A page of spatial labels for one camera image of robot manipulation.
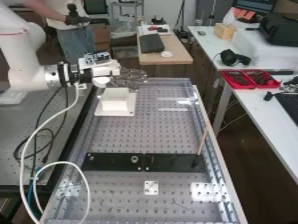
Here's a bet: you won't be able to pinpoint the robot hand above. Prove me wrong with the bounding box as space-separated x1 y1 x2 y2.
79 50 151 91

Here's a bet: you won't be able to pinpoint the small white box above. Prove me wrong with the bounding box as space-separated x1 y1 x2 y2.
100 87 131 113

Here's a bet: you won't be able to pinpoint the person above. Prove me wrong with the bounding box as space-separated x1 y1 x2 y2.
24 0 95 64

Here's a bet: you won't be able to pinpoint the wooden desk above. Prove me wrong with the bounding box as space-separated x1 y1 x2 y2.
137 24 196 79

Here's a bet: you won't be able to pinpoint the white desk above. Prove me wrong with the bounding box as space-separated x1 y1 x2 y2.
212 74 298 184
188 24 298 73

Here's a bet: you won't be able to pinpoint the black plate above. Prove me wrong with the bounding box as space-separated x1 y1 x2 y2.
83 152 208 173

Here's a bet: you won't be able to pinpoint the black headphones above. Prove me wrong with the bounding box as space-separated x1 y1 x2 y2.
220 48 253 67

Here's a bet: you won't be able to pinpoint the small cardboard box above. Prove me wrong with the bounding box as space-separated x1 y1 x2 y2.
213 22 237 41

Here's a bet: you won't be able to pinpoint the red tray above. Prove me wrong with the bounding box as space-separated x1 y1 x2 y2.
245 69 282 89
220 69 257 90

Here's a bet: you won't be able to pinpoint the thin stick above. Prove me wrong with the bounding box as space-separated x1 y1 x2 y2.
190 113 214 168

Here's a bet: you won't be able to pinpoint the clear box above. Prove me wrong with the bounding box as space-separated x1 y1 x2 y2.
41 77 250 224

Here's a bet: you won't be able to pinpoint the monitor screen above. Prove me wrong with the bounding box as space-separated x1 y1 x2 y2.
232 0 278 13

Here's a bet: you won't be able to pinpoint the black bag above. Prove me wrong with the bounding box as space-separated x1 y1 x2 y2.
258 13 298 48

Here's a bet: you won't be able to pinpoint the black keyboard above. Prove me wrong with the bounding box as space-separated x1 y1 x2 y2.
273 91 298 126

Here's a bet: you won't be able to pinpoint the white cable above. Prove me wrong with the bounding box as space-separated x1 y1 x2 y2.
18 84 92 224

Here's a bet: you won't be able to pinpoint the flat white base plate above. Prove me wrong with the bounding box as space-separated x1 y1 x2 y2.
93 92 139 118

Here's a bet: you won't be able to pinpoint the black cable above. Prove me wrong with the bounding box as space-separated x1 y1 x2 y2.
12 84 72 165

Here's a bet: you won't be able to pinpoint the small white square mount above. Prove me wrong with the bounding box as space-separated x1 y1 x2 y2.
143 180 160 196

